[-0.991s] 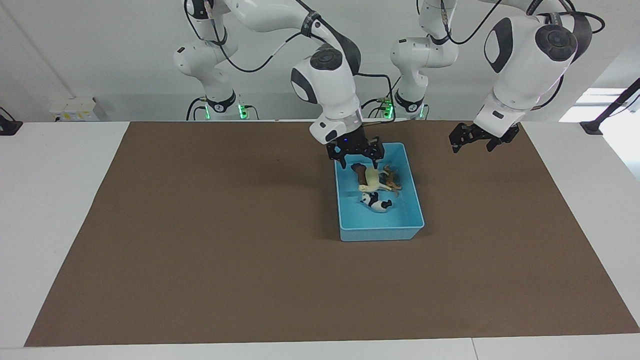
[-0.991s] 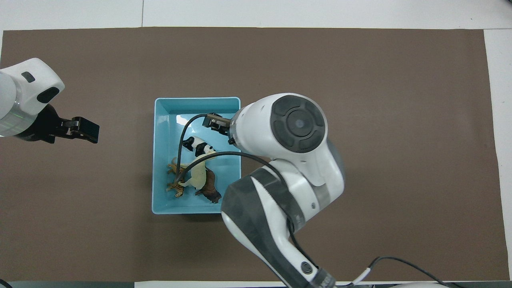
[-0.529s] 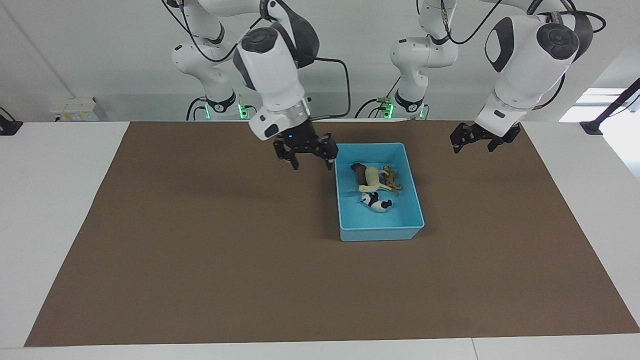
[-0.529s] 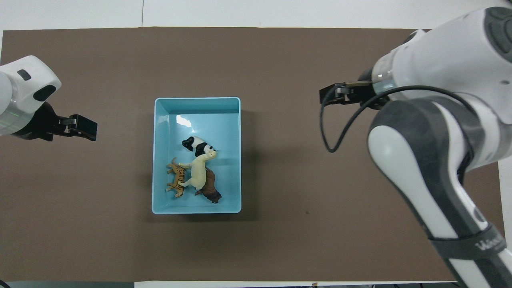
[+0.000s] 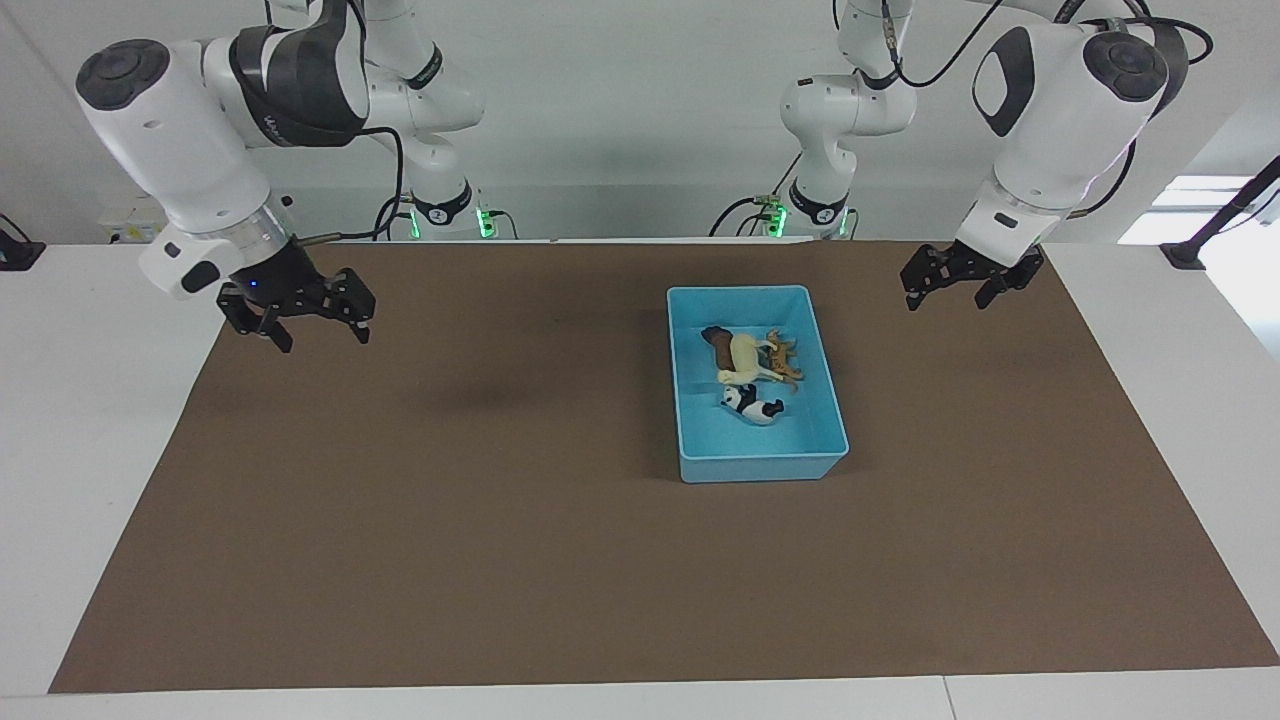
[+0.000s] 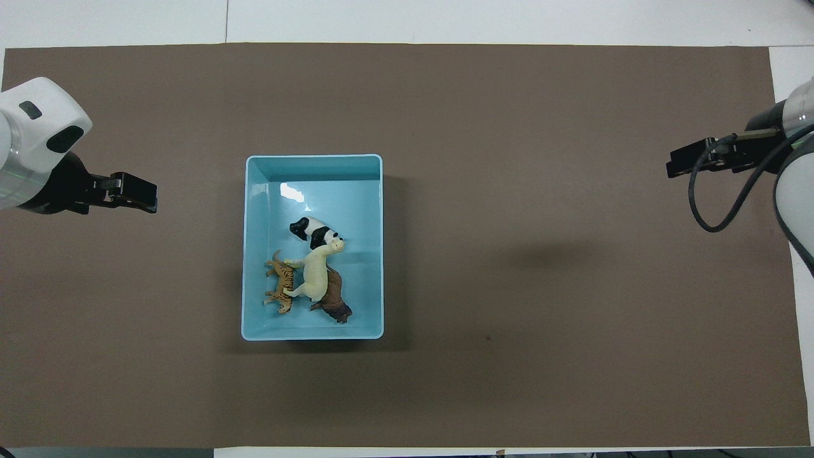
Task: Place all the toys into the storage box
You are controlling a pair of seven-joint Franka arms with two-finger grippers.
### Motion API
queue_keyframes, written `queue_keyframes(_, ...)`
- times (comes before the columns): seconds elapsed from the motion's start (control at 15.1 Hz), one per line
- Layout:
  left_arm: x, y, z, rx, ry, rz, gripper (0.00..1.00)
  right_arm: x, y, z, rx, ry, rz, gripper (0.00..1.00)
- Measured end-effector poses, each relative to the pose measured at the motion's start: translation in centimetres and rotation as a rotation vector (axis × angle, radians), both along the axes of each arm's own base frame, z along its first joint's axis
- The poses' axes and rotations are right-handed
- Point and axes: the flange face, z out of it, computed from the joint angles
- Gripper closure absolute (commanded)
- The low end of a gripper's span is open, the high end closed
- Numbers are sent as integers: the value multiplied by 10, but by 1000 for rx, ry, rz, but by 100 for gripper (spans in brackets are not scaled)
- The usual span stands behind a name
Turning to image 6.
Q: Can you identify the orange striped tiger toy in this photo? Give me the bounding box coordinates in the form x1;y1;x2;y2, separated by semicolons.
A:
263;249;297;316

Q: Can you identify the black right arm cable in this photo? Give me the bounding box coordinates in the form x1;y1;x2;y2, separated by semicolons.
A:
688;123;814;233

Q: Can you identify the brown table mat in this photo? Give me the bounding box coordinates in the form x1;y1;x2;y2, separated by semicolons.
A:
0;43;812;450

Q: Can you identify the brown lion toy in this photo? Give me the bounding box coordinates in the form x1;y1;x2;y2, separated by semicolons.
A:
309;267;354;324

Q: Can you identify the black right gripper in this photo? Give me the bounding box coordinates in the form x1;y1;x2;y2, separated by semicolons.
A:
666;101;790;179

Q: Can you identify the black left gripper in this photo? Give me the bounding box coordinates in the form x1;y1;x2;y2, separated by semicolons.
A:
22;152;158;216

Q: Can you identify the light blue storage box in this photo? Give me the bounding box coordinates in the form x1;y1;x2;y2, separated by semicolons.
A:
240;154;385;342

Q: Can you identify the black and white panda toy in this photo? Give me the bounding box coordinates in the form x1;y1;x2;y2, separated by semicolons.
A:
289;216;345;251

